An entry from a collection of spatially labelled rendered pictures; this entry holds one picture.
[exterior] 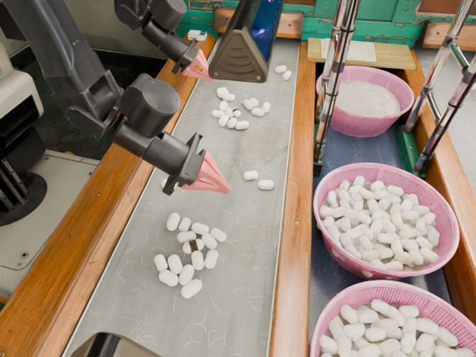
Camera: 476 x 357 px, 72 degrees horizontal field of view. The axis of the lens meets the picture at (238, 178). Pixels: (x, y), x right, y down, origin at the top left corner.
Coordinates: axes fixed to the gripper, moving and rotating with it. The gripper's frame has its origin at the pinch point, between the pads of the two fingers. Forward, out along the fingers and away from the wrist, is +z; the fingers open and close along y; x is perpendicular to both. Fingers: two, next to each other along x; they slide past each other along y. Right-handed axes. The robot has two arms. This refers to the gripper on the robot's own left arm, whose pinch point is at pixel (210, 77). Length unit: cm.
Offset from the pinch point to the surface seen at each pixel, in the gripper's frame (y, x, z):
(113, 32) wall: 143, 113, -45
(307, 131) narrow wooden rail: -12.3, -13.9, 23.6
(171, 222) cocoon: -43.9, 2.4, 5.0
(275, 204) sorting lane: -34.5, -8.6, 21.0
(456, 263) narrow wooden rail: -42, -30, 48
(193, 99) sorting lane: 0.1, 9.2, 0.9
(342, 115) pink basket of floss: -1.5, -18.7, 31.8
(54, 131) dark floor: 60, 139, -35
